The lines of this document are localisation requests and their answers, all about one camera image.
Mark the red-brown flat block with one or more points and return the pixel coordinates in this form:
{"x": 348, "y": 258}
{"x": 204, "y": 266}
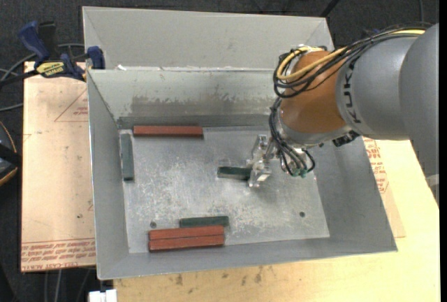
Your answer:
{"x": 167, "y": 130}
{"x": 186, "y": 243}
{"x": 185, "y": 233}

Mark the black cylinder on white bracket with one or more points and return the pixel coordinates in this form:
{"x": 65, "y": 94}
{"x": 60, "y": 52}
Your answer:
{"x": 345, "y": 140}

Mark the grey metal bin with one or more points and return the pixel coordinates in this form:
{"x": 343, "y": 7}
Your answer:
{"x": 195, "y": 188}

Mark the brown cardboard board red print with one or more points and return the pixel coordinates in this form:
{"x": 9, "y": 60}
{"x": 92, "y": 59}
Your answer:
{"x": 56, "y": 171}

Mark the dark green flat block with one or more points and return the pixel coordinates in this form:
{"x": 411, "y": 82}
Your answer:
{"x": 127, "y": 157}
{"x": 232, "y": 172}
{"x": 204, "y": 222}

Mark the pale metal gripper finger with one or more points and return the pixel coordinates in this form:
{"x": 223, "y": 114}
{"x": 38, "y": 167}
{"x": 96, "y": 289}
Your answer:
{"x": 262, "y": 146}
{"x": 260, "y": 175}

